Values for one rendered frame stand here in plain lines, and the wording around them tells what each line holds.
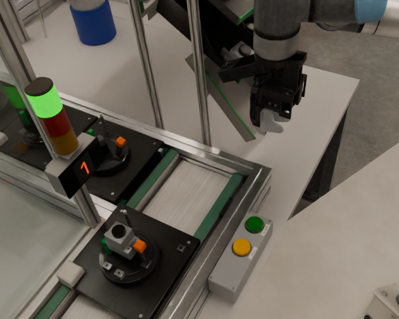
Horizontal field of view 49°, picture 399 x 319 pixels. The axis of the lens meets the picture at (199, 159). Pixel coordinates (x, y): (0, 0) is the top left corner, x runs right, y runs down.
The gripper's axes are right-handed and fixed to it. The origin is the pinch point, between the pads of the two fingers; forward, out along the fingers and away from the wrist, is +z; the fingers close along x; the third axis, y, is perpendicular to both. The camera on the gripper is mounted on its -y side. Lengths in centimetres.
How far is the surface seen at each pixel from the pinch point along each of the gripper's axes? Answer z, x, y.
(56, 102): -15.3, -23.6, -29.1
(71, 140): -5.8, -23.7, -29.1
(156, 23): 37, 73, -81
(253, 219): 25.5, -5.7, 1.2
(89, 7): 21, 50, -95
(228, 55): -2.3, 17.0, -16.2
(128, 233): 14.5, -27.5, -17.8
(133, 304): 25.9, -36.6, -12.4
